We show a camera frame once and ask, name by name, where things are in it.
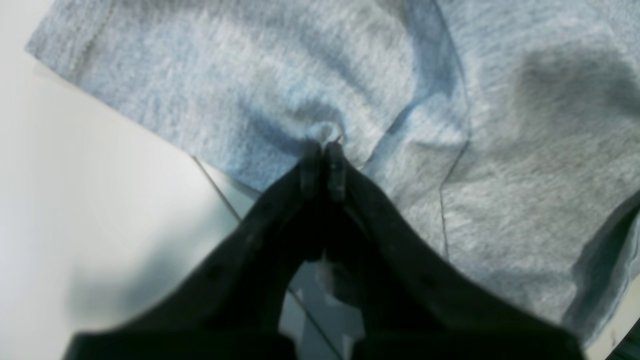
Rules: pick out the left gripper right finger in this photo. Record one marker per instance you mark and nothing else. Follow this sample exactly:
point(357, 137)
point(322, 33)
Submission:
point(416, 306)

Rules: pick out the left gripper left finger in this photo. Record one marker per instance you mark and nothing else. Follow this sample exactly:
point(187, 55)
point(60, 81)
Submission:
point(229, 307)

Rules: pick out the grey t-shirt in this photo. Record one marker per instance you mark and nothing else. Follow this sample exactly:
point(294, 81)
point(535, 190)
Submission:
point(505, 131)

